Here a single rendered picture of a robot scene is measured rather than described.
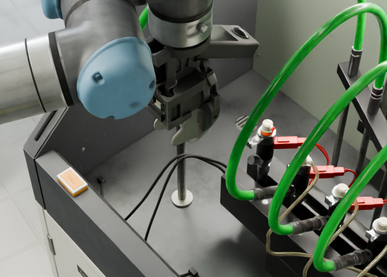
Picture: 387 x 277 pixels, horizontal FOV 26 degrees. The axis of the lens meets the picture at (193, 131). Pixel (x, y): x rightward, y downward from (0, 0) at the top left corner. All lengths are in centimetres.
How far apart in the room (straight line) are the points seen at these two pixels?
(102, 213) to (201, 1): 58
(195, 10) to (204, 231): 68
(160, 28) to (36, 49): 20
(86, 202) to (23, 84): 66
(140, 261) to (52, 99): 60
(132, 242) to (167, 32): 52
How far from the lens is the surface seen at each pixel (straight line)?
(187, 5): 93
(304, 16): 160
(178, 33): 96
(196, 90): 103
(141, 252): 137
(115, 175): 162
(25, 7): 331
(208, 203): 158
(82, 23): 82
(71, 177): 146
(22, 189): 269
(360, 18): 135
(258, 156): 136
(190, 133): 111
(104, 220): 141
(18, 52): 81
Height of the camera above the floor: 210
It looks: 49 degrees down
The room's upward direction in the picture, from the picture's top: straight up
